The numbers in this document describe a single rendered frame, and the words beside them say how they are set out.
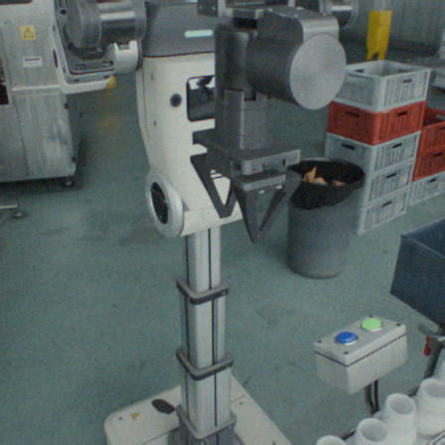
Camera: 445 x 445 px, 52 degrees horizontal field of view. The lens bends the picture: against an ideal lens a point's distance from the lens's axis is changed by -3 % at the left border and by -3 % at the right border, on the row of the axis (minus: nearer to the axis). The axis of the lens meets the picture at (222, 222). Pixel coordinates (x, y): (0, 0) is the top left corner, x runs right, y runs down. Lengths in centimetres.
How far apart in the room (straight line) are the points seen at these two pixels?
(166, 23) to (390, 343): 70
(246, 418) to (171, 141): 113
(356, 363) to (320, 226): 195
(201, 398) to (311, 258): 160
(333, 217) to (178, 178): 179
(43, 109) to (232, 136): 364
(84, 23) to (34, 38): 321
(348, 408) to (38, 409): 134
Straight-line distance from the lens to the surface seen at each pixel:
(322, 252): 278
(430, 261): 145
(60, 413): 222
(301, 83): 36
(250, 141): 44
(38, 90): 397
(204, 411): 143
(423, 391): 68
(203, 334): 124
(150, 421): 177
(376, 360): 81
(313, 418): 213
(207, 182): 50
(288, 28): 37
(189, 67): 89
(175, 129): 91
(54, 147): 412
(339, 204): 263
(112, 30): 75
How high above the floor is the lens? 163
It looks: 28 degrees down
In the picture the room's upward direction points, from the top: straight up
